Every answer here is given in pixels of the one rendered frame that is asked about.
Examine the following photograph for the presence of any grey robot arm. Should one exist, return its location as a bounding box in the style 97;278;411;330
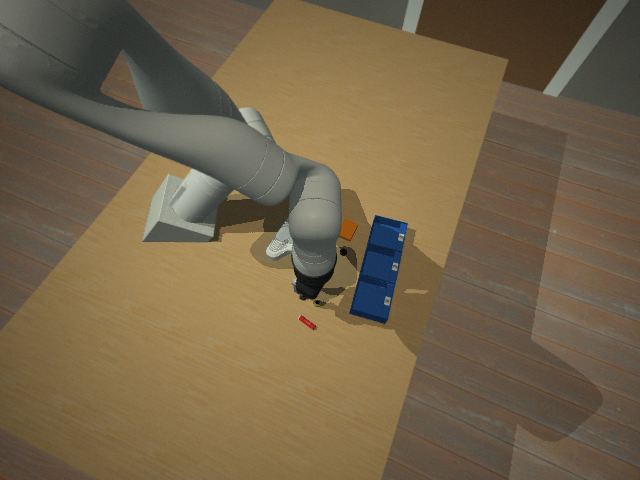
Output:
0;0;342;264

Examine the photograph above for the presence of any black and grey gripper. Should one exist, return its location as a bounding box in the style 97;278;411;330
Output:
266;217;337;300

